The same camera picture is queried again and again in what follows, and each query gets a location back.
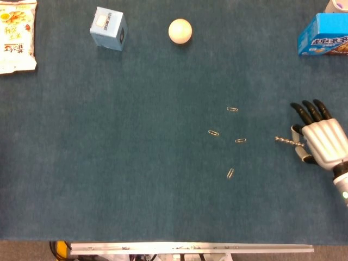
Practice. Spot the silver magnetic bead rod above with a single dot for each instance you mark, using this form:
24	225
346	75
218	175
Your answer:
288	141

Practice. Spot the white snack bag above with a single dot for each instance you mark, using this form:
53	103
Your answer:
16	40

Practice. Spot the teal felt table cloth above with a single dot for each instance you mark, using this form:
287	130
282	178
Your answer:
108	149

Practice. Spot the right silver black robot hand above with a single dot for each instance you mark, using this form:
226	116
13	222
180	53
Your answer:
323	141

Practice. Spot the white cup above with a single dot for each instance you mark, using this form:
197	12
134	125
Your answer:
337	6

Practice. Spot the blue chocolate cookie box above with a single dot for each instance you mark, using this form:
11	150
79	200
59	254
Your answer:
323	30

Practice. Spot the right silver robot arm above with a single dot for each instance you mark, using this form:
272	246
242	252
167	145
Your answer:
342	182

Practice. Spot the small light blue carton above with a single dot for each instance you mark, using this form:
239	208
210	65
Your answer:
106	32

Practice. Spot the aluminium profile rail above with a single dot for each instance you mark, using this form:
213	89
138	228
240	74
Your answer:
190	248

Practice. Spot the yellow plastic part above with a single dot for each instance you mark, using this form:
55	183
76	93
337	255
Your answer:
63	248

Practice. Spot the cream white ball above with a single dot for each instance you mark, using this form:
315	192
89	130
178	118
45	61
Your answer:
180	31

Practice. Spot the paper clip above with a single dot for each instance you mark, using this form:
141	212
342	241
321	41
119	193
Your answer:
230	173
232	109
240	140
213	133

